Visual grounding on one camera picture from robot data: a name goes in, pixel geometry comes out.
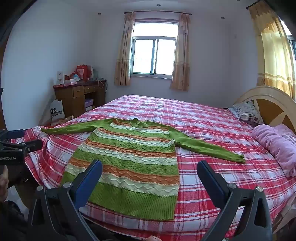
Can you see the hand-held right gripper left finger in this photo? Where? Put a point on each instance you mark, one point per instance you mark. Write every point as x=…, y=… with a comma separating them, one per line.
x=91, y=178

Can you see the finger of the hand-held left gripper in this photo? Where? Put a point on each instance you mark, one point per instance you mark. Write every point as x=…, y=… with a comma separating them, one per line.
x=13, y=134
x=27, y=144

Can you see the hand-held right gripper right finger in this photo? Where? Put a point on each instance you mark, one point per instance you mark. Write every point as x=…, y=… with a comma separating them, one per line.
x=211, y=179

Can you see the green striped knit sweater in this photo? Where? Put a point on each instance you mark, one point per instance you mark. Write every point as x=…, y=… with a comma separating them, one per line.
x=129, y=157

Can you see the person's left hand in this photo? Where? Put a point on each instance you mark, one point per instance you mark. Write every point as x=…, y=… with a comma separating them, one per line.
x=3, y=183

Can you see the white paper bag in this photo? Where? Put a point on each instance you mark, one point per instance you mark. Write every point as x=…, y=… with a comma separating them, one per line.
x=56, y=111

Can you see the bed with red plaid sheet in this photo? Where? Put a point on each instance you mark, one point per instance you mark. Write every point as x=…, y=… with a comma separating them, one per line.
x=208, y=125

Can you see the person's dark clothing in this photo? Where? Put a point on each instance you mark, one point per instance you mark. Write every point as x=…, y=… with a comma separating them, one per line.
x=11, y=222

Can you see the wooden desk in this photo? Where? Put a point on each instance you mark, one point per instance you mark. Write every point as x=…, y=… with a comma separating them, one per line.
x=76, y=97

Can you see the white card box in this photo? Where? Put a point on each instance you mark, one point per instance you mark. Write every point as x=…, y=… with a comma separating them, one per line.
x=60, y=77

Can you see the pink blanket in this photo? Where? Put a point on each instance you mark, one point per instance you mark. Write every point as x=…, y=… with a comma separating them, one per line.
x=275, y=143

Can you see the stacked boxes in desk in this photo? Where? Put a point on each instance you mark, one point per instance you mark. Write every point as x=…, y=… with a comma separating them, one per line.
x=89, y=104

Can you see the pink tissue box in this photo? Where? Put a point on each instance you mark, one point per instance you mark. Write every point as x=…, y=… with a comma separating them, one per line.
x=70, y=82

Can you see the patterned grey pillow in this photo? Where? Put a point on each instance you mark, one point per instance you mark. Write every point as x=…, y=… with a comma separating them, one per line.
x=247, y=111

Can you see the wooden bed headboard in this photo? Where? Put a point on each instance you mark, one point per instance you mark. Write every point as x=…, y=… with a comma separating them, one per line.
x=275, y=104

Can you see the beige window curtain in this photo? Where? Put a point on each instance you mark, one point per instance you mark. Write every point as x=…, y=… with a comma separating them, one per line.
x=123, y=48
x=180, y=51

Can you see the yellow sheer curtain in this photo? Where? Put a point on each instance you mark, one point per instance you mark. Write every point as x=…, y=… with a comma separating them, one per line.
x=270, y=51

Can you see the sliding glass window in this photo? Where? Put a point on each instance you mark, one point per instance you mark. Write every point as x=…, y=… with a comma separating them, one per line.
x=153, y=48

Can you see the side window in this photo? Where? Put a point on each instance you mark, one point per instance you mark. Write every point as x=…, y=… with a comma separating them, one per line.
x=291, y=41

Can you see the dark curtain rod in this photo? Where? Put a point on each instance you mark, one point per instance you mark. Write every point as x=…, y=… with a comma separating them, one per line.
x=157, y=12

